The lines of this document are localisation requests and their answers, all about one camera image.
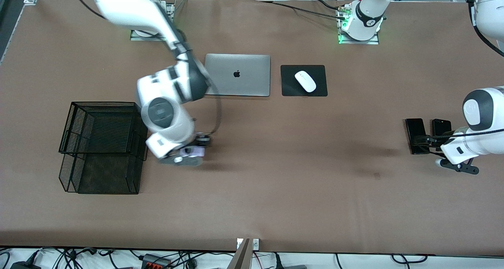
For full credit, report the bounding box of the black plug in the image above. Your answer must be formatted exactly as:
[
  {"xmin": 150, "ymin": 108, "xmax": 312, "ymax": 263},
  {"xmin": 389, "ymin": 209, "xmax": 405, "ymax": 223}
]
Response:
[{"xmin": 272, "ymin": 252, "xmax": 308, "ymax": 269}]

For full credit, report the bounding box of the white computer mouse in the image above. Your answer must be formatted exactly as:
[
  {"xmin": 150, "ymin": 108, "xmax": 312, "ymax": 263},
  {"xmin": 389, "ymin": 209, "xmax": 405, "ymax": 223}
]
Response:
[{"xmin": 295, "ymin": 70, "xmax": 317, "ymax": 93}]

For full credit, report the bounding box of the thin black table cable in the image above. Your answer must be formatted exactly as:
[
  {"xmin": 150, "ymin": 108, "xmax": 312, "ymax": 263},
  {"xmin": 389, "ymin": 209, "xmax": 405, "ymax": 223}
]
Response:
[{"xmin": 255, "ymin": 0, "xmax": 347, "ymax": 20}]

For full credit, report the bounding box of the silver closed laptop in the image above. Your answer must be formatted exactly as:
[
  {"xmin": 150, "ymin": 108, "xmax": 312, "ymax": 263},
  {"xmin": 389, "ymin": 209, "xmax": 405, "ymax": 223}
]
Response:
[{"xmin": 202, "ymin": 54, "xmax": 271, "ymax": 97}]

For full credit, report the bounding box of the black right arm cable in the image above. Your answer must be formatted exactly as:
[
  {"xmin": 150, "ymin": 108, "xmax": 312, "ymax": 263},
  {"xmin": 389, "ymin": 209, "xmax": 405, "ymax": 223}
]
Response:
[{"xmin": 69, "ymin": 0, "xmax": 222, "ymax": 136}]

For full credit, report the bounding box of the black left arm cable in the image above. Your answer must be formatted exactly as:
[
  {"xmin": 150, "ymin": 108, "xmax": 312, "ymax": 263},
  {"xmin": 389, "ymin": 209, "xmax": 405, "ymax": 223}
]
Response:
[{"xmin": 413, "ymin": 0, "xmax": 504, "ymax": 157}]

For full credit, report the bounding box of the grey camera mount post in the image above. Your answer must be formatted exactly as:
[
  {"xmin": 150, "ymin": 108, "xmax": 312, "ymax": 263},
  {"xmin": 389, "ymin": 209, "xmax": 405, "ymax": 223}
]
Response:
[{"xmin": 228, "ymin": 238, "xmax": 251, "ymax": 269}]

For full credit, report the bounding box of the black orange power strip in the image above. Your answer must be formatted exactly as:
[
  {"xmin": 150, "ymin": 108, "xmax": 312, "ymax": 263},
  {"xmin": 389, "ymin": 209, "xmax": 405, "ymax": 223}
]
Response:
[{"xmin": 141, "ymin": 253, "xmax": 172, "ymax": 269}]

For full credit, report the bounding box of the small black phone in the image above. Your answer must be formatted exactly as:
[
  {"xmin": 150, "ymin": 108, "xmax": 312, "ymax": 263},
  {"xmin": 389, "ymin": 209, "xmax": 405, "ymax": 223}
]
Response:
[{"xmin": 431, "ymin": 119, "xmax": 453, "ymax": 140}]

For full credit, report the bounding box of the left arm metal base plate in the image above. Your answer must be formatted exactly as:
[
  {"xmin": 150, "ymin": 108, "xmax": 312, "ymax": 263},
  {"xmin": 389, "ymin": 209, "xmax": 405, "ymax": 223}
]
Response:
[{"xmin": 338, "ymin": 3, "xmax": 380, "ymax": 45}]

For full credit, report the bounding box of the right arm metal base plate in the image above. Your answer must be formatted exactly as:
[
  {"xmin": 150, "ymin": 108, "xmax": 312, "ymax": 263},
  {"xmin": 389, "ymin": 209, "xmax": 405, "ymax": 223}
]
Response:
[{"xmin": 130, "ymin": 1, "xmax": 174, "ymax": 41}]

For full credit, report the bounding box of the thick black table cable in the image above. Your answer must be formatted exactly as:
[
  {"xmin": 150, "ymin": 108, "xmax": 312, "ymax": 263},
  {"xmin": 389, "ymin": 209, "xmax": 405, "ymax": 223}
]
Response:
[{"xmin": 312, "ymin": 0, "xmax": 344, "ymax": 11}]

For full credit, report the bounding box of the black mesh desk tray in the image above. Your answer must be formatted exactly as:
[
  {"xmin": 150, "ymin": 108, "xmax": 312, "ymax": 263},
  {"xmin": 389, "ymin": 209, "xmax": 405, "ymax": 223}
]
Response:
[{"xmin": 58, "ymin": 101, "xmax": 150, "ymax": 195}]

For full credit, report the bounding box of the black mouse pad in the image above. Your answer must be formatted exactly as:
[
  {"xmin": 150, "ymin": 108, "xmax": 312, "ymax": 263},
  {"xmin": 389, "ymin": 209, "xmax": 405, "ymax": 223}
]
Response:
[{"xmin": 280, "ymin": 65, "xmax": 328, "ymax": 97}]

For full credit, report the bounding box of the long black phone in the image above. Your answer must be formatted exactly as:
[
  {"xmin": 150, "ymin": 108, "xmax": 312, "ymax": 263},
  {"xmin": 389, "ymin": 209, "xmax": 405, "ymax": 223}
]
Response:
[{"xmin": 405, "ymin": 118, "xmax": 431, "ymax": 155}]

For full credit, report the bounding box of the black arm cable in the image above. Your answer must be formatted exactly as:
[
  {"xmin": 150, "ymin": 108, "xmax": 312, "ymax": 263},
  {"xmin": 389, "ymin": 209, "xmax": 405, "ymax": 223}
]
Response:
[
  {"xmin": 69, "ymin": 0, "xmax": 222, "ymax": 136},
  {"xmin": 413, "ymin": 0, "xmax": 504, "ymax": 157}
]

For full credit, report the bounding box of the lilac flip phone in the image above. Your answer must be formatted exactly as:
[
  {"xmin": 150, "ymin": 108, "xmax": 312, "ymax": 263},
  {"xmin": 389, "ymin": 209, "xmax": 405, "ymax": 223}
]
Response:
[{"xmin": 178, "ymin": 145, "xmax": 206, "ymax": 159}]

